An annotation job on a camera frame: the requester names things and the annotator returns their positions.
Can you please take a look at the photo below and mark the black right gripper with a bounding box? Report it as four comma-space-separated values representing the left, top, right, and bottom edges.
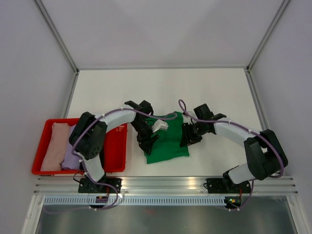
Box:
179, 121, 206, 147

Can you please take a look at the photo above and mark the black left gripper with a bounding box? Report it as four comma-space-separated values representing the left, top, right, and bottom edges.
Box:
130, 120, 159, 156

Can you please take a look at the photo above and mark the green t shirt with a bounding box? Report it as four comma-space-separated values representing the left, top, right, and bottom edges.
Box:
144, 112, 190, 164

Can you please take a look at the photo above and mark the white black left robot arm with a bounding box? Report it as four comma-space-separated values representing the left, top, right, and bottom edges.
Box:
69, 100, 159, 194

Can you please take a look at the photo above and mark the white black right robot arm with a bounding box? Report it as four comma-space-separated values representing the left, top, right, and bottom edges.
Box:
179, 100, 289, 193

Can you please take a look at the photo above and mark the red plastic bin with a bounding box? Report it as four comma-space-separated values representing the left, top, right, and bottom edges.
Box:
31, 118, 127, 176

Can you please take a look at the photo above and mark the lavender rolled t shirt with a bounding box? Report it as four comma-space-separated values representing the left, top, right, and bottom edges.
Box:
61, 125, 80, 171

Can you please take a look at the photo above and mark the pink rolled t shirt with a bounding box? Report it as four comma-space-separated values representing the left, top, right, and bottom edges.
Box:
40, 123, 70, 172

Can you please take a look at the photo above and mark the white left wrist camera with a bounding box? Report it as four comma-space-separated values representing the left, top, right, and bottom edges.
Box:
152, 119, 169, 133

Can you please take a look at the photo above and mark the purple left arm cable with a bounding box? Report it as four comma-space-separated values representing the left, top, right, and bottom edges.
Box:
43, 109, 178, 215

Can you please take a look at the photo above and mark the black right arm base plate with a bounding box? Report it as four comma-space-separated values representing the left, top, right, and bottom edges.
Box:
203, 178, 251, 194

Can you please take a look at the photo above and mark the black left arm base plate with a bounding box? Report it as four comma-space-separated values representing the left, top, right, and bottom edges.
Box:
78, 177, 121, 194

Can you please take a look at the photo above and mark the aluminium frame post right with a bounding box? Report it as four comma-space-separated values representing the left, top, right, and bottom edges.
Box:
246, 0, 292, 70

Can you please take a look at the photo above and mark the aluminium frame post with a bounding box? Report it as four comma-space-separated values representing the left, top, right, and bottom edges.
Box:
33, 0, 79, 74
246, 0, 292, 70

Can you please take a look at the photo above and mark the aluminium mounting rail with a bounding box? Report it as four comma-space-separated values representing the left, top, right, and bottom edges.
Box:
33, 176, 298, 196

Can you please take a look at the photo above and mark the white slotted cable duct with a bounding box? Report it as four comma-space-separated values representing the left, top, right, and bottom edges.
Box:
44, 195, 226, 206

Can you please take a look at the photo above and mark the aluminium frame post left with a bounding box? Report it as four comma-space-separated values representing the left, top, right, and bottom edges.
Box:
33, 0, 79, 74

